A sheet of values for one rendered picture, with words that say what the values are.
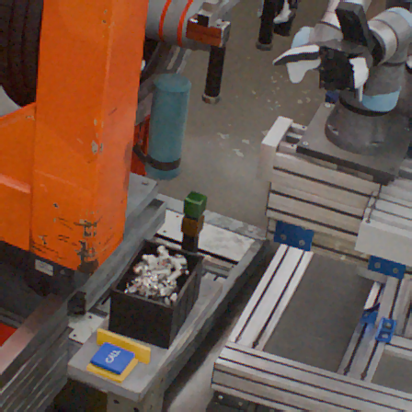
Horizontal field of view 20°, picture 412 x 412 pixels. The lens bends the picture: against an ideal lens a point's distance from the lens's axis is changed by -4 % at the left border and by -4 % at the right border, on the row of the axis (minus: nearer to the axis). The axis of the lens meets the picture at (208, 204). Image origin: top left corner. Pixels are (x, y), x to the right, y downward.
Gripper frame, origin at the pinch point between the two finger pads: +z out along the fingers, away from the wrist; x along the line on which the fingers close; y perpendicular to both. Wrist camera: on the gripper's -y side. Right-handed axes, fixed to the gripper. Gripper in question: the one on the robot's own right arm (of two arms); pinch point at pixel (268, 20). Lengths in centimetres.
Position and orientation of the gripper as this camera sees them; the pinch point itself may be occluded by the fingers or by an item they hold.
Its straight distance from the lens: 298.7
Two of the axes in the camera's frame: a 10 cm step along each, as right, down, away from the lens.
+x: 9.1, 3.0, -2.7
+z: -3.9, 4.8, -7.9
